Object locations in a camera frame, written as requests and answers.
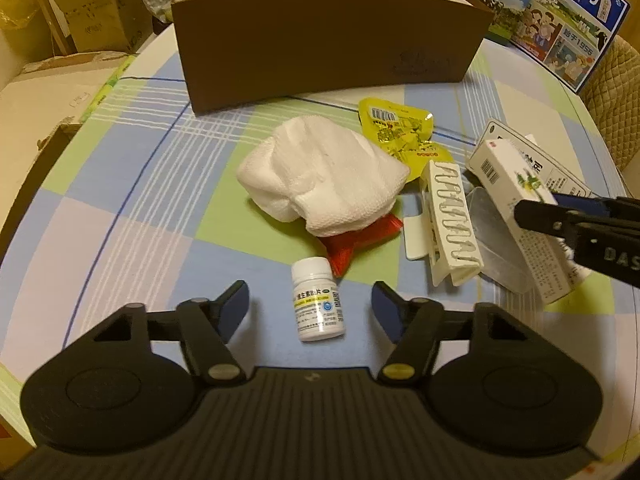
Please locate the white pill bottle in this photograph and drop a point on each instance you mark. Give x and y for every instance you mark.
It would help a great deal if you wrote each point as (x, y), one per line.
(316, 301)

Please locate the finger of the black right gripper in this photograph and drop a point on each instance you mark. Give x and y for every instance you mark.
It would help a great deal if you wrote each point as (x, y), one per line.
(549, 219)
(575, 202)

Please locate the brown cardboard box with handle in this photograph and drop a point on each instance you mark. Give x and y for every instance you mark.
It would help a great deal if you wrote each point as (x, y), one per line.
(98, 25)

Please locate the green white medicine box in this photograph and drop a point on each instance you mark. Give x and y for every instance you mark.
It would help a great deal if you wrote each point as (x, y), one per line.
(508, 178)

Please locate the yellow snack packet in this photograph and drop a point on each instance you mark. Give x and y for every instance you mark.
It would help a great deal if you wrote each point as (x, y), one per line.
(402, 131)

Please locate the beige quilted chair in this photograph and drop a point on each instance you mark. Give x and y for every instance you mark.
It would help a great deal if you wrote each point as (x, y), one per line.
(611, 94)

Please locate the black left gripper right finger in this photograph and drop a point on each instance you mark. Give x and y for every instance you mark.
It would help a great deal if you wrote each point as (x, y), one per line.
(412, 326)

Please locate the red snack packet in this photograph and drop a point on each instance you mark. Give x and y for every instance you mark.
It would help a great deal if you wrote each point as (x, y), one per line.
(341, 248)

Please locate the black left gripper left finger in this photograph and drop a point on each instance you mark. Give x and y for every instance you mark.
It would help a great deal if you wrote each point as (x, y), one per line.
(206, 326)

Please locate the brown cardboard storage box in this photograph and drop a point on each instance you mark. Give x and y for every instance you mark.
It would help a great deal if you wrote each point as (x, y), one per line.
(235, 52)

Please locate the white flat medicine box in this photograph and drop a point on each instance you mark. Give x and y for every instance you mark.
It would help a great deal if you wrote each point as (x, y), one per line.
(555, 176)

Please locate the checkered tablecloth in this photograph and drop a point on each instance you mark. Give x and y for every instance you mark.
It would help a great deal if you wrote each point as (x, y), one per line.
(144, 206)

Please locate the dark blue milk carton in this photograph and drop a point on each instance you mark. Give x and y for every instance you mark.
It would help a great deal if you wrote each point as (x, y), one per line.
(568, 37)

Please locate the white cloth sock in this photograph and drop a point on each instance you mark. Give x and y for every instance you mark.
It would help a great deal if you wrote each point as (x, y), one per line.
(333, 178)

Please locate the large flat cardboard box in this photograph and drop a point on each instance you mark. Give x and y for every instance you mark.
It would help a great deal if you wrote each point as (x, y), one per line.
(42, 97)

